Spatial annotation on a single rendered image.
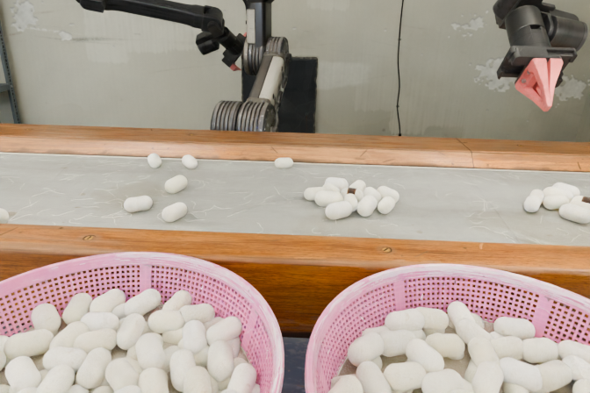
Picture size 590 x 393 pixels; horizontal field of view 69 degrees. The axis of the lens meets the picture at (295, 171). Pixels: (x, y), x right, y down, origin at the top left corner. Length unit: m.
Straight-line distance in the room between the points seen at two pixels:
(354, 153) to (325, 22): 1.88
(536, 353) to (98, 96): 2.71
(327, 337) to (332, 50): 2.34
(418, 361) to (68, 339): 0.27
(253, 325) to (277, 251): 0.09
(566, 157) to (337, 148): 0.40
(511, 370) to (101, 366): 0.30
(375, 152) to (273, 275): 0.40
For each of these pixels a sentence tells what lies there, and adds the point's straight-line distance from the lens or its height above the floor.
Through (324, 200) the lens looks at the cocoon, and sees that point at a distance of 0.57.
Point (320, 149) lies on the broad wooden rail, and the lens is 0.76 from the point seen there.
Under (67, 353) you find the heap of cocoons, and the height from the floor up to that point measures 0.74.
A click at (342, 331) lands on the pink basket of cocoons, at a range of 0.37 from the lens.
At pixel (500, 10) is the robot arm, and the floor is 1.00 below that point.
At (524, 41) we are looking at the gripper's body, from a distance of 0.83.
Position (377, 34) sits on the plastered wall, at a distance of 2.64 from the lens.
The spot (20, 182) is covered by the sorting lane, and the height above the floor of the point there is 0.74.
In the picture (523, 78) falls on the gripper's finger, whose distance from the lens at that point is 0.81.
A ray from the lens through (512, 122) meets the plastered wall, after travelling 2.99.
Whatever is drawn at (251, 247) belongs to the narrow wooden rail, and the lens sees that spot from 0.44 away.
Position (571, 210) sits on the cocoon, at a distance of 0.66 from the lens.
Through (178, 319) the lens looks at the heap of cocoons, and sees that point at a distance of 0.39.
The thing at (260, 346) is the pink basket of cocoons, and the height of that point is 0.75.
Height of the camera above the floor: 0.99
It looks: 20 degrees down
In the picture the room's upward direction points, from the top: 1 degrees clockwise
